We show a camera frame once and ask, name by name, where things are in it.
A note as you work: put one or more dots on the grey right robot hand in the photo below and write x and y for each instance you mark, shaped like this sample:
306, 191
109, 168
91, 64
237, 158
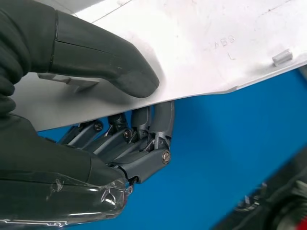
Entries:
48, 158

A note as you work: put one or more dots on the blue metal shelf rack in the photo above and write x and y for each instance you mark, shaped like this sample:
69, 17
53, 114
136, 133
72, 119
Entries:
215, 143

